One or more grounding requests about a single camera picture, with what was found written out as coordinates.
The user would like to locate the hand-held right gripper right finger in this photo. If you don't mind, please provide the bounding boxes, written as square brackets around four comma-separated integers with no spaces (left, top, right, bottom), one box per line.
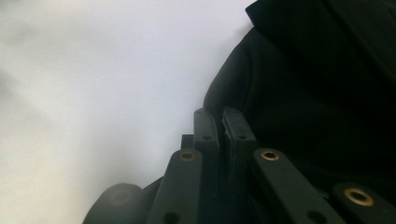
[221,106,258,188]

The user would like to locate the black shorts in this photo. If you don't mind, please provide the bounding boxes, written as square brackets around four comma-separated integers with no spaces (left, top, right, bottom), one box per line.
[204,0,396,224]

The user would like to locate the white table cover sheet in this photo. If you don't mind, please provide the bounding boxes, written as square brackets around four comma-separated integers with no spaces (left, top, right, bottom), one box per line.
[0,0,260,224]

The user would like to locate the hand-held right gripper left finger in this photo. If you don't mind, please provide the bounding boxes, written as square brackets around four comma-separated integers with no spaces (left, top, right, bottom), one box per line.
[181,107,220,200]

